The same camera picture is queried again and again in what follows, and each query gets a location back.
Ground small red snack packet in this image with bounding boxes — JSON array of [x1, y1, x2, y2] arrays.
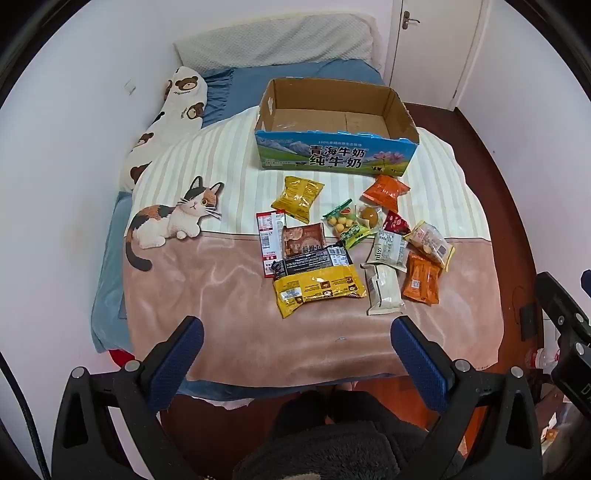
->
[[381, 210, 411, 236]]

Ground yellow chip packet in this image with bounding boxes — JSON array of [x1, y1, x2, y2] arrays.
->
[[270, 176, 325, 219]]

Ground white door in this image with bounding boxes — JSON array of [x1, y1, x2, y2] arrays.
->
[[388, 0, 485, 112]]

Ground plain white snack packet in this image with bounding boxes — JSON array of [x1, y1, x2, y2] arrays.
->
[[365, 265, 406, 316]]

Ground long red white packet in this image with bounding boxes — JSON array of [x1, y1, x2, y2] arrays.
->
[[256, 209, 287, 279]]

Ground green packet of yellow balls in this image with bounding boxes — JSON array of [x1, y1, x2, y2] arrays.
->
[[322, 198, 377, 250]]

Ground clear pastry packet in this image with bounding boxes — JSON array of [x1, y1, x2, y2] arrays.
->
[[404, 220, 455, 270]]

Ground white labelled snack packet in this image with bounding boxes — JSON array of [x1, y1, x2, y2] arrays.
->
[[361, 229, 410, 271]]

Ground cardboard box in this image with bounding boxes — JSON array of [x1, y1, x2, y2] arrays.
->
[[254, 78, 420, 178]]

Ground brown cookie packet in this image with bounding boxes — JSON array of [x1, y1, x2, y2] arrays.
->
[[281, 222, 327, 259]]

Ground plastic bottle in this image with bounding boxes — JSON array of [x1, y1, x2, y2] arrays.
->
[[531, 348, 561, 370]]

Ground person's legs in dark fleece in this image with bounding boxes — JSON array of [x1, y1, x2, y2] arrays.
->
[[233, 390, 458, 480]]

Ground black cable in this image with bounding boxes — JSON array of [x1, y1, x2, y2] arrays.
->
[[0, 351, 51, 480]]

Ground braised egg packet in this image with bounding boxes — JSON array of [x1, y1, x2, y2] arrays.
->
[[355, 204, 384, 232]]

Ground large yellow snack packet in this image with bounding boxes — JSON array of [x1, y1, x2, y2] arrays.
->
[[272, 264, 368, 319]]

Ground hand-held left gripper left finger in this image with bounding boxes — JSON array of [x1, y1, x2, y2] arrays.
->
[[52, 316, 206, 480]]

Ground black snack packet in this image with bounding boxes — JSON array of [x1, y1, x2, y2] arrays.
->
[[271, 243, 352, 280]]

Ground orange crinkled snack packet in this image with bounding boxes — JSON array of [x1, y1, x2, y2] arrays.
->
[[361, 174, 411, 214]]

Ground cat print striped blanket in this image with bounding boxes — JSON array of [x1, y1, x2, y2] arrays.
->
[[122, 105, 506, 388]]

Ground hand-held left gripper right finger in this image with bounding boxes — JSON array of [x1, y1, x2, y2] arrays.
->
[[390, 316, 543, 480]]

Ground bear print pillow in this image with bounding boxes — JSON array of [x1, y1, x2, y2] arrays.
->
[[119, 66, 208, 192]]

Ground white textured pillow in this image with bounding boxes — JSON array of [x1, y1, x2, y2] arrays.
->
[[173, 13, 375, 75]]

